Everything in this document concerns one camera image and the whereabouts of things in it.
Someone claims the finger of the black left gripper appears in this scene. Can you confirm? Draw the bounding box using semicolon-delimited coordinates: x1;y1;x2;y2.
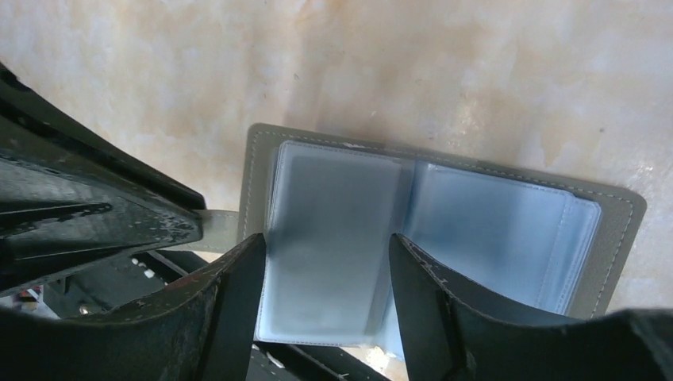
1;155;203;294
1;65;206;210

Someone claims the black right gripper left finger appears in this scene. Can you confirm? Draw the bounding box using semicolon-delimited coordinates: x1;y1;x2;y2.
1;233;266;380

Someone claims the grey card holder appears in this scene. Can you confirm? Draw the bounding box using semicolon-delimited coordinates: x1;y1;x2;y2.
189;123;647;358

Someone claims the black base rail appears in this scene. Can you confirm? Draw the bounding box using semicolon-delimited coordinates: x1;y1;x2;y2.
44;251;381;380

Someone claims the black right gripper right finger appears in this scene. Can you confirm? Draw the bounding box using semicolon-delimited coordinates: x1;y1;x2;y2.
389;234;672;380

